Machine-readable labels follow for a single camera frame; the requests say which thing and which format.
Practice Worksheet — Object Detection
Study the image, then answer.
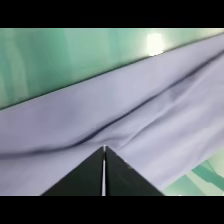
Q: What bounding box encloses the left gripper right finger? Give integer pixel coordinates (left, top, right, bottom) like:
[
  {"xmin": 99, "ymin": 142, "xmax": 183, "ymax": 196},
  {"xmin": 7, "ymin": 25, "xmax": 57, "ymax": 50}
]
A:
[{"xmin": 104, "ymin": 145, "xmax": 165, "ymax": 197}]

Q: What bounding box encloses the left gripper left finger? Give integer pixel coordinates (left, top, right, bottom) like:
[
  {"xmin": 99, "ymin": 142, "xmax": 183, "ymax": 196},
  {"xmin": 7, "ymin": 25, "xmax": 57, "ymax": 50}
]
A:
[{"xmin": 41, "ymin": 145, "xmax": 105, "ymax": 197}]

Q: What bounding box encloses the lavender shirt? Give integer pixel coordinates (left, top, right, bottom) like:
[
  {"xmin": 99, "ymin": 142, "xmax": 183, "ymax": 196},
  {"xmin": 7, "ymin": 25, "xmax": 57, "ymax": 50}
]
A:
[{"xmin": 0, "ymin": 33, "xmax": 224, "ymax": 197}]

